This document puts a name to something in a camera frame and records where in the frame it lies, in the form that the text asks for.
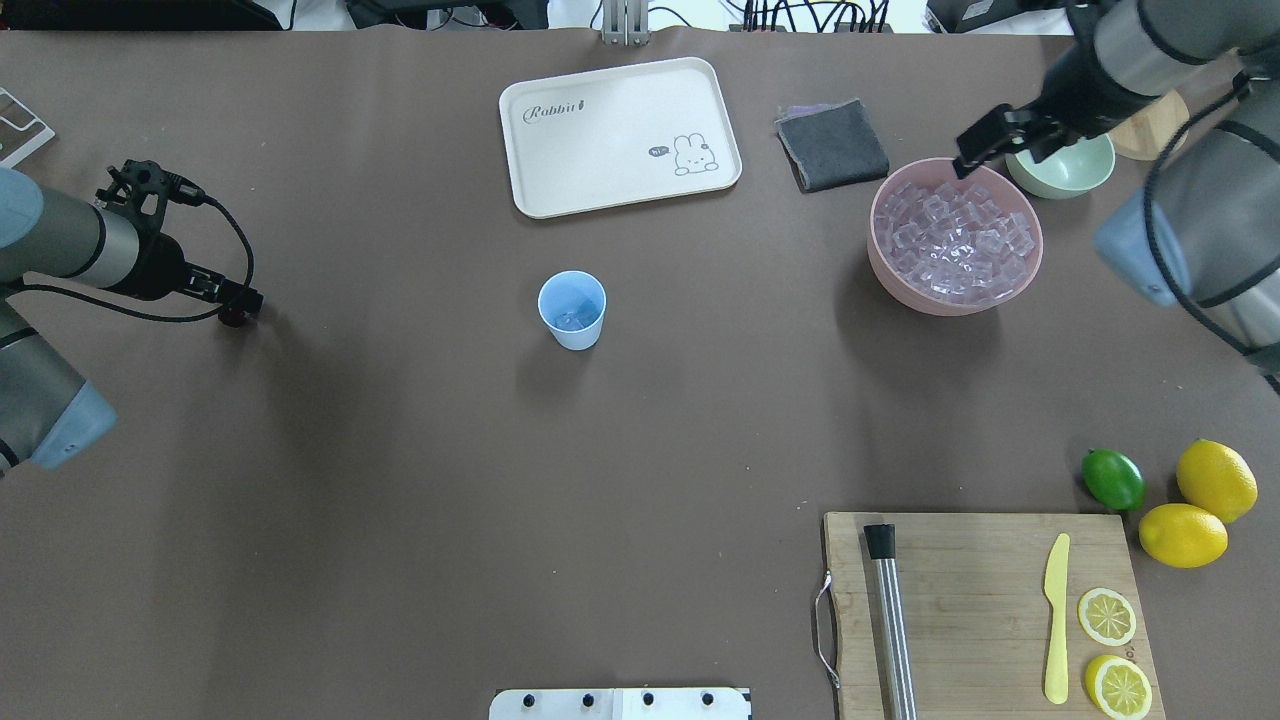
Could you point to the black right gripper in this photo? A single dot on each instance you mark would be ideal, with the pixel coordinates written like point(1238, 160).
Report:
point(1075, 85)

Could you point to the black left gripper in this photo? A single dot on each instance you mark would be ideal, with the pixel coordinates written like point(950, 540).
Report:
point(157, 269)

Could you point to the clear ice cubes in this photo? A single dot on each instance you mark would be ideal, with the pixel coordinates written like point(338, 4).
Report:
point(954, 242)

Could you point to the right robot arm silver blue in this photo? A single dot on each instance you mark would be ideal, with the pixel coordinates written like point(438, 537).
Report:
point(1201, 231)

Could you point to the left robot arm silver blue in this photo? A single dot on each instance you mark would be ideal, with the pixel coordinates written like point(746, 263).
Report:
point(49, 410)

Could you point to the wooden cup tree stand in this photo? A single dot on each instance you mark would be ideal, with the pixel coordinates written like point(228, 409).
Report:
point(1144, 136)

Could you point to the light blue plastic cup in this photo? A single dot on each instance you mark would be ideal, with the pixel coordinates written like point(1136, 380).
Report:
point(572, 305)

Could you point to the mint green bowl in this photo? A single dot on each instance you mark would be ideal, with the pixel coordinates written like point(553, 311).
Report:
point(1070, 172)

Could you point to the pink bowl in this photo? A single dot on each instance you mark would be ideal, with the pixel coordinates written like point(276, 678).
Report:
point(932, 171)

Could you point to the folded grey cloth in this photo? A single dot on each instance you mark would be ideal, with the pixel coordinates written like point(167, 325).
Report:
point(831, 145)

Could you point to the green lime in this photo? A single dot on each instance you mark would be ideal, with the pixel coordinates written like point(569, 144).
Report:
point(1113, 480)

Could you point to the cream rabbit serving tray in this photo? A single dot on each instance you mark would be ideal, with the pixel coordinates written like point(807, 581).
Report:
point(613, 137)

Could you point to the yellow lemon far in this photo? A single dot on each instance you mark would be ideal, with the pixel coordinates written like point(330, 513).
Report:
point(1217, 479)

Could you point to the yellow lemon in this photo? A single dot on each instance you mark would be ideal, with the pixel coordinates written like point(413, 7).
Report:
point(1183, 536)
point(1217, 479)

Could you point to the steel muddler black tip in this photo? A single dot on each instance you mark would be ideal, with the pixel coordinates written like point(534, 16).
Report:
point(895, 649)

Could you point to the yellow lemon near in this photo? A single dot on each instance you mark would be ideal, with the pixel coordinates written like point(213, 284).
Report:
point(1183, 536)

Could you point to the yellow plastic knife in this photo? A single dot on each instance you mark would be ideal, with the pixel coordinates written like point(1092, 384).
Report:
point(1055, 590)

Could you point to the wooden cutting board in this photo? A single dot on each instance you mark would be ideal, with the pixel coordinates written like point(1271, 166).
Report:
point(977, 620)

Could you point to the lemon slice upper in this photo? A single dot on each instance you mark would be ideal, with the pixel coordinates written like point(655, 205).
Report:
point(1107, 617)

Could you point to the lemon half lower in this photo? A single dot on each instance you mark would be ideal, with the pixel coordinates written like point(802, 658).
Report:
point(1118, 687)

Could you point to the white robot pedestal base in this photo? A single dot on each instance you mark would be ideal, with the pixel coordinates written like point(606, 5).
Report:
point(623, 703)

